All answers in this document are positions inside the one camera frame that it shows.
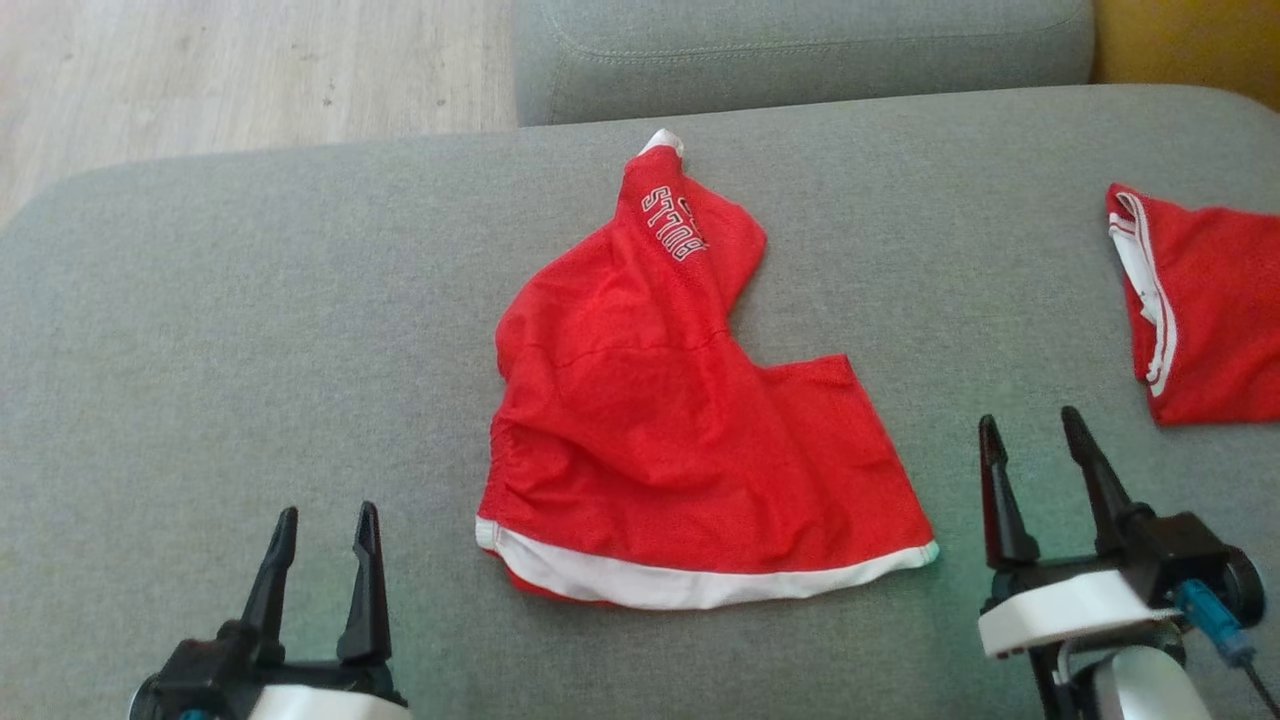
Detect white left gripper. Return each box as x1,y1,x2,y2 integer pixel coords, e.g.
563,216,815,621
195,500,413,720

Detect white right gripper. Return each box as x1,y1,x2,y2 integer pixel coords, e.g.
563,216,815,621
977,405,1181,661

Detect red Bulls 23 jersey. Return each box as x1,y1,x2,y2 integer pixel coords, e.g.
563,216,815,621
1105,183,1280,428

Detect red Bulls basketball shorts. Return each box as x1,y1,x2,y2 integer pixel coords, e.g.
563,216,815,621
474,128,941,612

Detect grey fabric sofa seat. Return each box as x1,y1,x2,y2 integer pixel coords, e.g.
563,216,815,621
0,84,1280,720

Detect grey sofa cushion block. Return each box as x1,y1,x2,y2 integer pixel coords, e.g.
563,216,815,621
512,0,1096,127

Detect right camera cable blue plug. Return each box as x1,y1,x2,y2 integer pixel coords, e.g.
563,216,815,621
1173,578,1280,716

